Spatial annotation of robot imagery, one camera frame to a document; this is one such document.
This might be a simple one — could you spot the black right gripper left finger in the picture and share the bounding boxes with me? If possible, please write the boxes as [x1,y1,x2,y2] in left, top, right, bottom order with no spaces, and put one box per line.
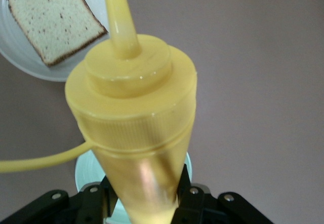
[0,177,119,224]

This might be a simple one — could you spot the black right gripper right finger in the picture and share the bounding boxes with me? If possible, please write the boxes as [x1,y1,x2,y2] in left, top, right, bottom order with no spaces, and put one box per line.
[172,163,275,224]

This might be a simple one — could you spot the yellow squeeze bottle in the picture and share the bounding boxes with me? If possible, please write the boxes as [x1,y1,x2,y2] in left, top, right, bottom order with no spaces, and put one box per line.
[0,0,198,224]

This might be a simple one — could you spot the white bread slice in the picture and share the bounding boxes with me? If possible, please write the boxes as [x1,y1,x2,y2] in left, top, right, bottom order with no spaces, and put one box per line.
[0,0,109,67]

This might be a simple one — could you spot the pale green plate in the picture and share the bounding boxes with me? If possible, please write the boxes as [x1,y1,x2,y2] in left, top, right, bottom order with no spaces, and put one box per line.
[75,152,194,224]

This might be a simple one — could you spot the beige plate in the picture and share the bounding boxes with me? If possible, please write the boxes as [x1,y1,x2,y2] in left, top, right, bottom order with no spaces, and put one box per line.
[0,0,112,83]

